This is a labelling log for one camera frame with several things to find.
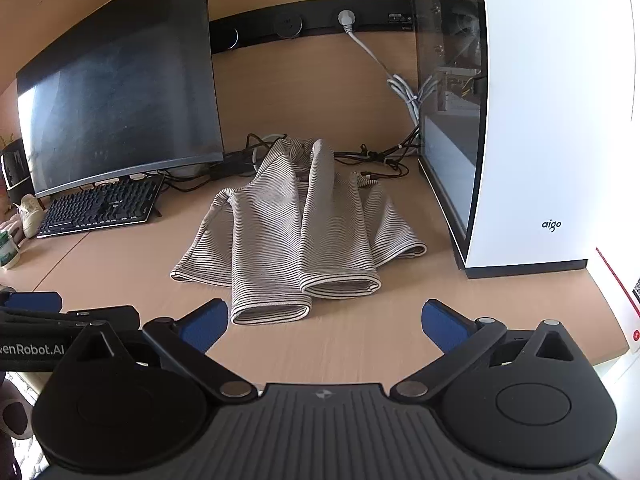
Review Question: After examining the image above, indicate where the black cable bundle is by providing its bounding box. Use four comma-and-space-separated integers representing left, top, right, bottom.
165, 127, 425, 192

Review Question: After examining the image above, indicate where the black keyboard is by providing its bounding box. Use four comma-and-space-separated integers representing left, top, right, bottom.
36, 174, 166, 239

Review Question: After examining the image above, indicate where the white dark spotted cloth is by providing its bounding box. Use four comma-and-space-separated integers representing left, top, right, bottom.
0, 374, 35, 463

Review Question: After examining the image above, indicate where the black socket rail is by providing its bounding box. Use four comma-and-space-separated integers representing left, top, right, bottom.
209, 0, 419, 56

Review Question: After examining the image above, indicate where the striped garment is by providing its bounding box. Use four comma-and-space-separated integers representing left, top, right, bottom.
170, 137, 429, 326

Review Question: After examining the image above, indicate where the white computer case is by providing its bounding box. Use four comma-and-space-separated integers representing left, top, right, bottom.
409, 0, 635, 281

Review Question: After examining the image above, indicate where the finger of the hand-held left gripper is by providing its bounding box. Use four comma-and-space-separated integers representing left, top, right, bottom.
0, 291, 64, 314
0, 305, 142, 334

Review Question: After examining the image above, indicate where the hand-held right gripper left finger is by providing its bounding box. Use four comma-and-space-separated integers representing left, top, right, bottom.
67, 298, 257, 402

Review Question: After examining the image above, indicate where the black printed box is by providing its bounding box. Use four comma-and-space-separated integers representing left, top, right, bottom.
0, 137, 32, 197

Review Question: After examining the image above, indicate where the black computer monitor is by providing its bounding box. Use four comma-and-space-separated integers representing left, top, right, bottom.
16, 0, 225, 199

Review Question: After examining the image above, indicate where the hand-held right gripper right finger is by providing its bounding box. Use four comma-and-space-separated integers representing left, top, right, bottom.
390, 299, 576, 402

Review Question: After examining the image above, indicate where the white power cable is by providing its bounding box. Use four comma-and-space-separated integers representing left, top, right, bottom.
337, 9, 437, 129

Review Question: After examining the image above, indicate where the white box red stripe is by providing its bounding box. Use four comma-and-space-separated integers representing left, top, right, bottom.
594, 246, 640, 357

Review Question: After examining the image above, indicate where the grey cable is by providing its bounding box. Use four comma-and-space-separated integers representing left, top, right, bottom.
251, 133, 288, 173

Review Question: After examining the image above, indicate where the white bottle green label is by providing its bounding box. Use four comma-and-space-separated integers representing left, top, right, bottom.
0, 227, 21, 269

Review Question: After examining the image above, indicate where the white sneaker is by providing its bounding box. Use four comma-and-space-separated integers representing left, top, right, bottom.
16, 194, 52, 239

